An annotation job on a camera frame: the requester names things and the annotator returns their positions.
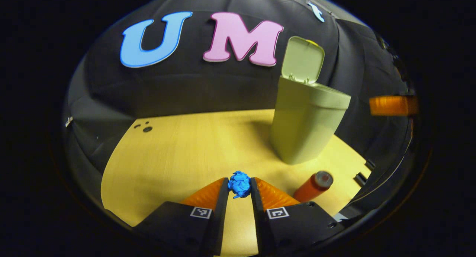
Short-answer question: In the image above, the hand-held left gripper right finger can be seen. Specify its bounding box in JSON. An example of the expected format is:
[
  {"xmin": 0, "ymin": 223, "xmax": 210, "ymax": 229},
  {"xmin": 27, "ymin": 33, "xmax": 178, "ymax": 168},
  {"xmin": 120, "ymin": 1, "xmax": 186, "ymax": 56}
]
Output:
[{"xmin": 250, "ymin": 177, "xmax": 346, "ymax": 257}]

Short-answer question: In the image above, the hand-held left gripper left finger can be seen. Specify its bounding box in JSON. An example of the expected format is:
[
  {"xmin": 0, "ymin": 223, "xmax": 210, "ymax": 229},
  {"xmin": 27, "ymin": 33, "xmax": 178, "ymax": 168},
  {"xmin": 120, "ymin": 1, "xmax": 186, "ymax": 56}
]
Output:
[{"xmin": 132, "ymin": 177, "xmax": 229, "ymax": 257}]

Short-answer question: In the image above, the blue paper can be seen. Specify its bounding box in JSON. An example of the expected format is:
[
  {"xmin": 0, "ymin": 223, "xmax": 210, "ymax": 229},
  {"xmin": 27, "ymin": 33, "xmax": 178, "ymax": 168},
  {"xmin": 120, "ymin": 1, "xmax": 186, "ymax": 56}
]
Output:
[{"xmin": 228, "ymin": 170, "xmax": 252, "ymax": 199}]

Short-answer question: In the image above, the pale green desktop garbage bin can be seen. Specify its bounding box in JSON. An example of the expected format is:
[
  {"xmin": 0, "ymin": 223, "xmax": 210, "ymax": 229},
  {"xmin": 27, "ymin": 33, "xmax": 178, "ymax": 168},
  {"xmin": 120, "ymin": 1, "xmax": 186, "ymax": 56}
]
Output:
[{"xmin": 270, "ymin": 36, "xmax": 351, "ymax": 165}]

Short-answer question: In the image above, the wooden desktop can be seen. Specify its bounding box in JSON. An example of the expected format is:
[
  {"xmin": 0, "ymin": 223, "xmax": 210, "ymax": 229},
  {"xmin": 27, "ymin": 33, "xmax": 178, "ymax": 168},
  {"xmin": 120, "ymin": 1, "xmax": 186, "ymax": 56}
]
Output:
[{"xmin": 100, "ymin": 109, "xmax": 372, "ymax": 257}]

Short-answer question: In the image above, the black backdrop cloth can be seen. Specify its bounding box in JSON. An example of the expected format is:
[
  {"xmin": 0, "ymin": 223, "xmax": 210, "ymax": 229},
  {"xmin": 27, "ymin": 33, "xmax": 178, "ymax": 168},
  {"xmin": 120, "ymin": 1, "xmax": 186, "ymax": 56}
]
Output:
[{"xmin": 61, "ymin": 0, "xmax": 417, "ymax": 220}]

